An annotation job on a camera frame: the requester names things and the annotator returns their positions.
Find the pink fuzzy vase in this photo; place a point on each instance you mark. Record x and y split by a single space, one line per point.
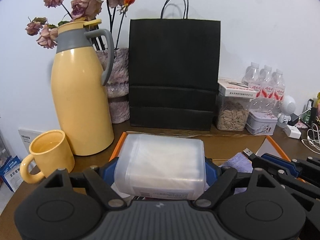
117 87

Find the white charger adapter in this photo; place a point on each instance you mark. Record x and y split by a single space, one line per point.
292 132

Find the clear jar of seeds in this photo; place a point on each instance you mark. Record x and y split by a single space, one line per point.
233 104

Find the water bottle middle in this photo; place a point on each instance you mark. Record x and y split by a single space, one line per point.
266 88

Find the white robot figurine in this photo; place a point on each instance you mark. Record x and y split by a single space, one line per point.
287 107

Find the yellow thermos jug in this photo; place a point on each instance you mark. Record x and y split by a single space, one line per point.
81 69

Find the water bottle left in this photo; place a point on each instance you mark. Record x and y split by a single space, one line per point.
251 74

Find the purple woven pouch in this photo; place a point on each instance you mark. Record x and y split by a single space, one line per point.
239 162

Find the water bottle right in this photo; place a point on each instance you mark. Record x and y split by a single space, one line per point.
278 84

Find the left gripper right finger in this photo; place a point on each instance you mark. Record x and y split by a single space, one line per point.
221 185

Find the water bottle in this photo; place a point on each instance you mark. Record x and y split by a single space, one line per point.
251 74
266 88
278 84

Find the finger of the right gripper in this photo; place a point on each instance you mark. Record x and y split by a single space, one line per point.
273 164

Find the white wall panel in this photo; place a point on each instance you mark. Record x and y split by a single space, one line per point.
27 136

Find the yellow ceramic mug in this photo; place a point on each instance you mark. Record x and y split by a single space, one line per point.
50 151

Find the dried rose bouquet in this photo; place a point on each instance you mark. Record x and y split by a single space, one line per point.
77 10

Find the red cardboard box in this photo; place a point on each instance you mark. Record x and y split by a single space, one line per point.
221 147

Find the small printed tin box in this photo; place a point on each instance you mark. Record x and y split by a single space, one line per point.
261 123

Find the black paper shopping bag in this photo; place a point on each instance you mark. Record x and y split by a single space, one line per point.
173 72

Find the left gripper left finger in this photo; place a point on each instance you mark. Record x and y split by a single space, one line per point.
99 181

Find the blue booklets on floor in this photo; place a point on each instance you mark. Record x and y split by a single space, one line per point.
10 173

